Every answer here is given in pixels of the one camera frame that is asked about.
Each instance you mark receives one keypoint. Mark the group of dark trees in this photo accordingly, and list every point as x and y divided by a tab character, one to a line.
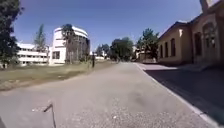
120	49

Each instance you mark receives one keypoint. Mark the grey asphalt road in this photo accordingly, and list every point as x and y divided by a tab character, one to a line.
110	93

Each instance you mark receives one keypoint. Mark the green leafy tree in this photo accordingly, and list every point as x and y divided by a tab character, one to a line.
148	41

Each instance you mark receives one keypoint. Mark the tall thin-trunked tree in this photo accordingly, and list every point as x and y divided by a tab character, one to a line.
68	31

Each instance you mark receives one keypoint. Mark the white round building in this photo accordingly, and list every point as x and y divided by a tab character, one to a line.
60	45

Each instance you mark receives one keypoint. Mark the pale stone kerb strip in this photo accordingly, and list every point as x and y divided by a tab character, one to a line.
173	95

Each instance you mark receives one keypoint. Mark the yellow building with arched windows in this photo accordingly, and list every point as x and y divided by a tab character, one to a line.
180	43

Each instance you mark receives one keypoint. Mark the dry grass strip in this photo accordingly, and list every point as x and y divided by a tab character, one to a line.
36	73

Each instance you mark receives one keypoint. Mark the slender tree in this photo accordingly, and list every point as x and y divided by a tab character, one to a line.
40	38

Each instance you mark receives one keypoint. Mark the robot's own part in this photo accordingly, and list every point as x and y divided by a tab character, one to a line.
50	111

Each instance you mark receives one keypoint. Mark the white low building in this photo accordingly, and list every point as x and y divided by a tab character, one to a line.
31	55

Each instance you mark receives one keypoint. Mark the grey paved forecourt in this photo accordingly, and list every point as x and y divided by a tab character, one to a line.
196	85

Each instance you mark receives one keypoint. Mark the large dark tree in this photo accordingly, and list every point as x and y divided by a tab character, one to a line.
7	33

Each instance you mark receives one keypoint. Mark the dark post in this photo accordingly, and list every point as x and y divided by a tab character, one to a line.
93	61

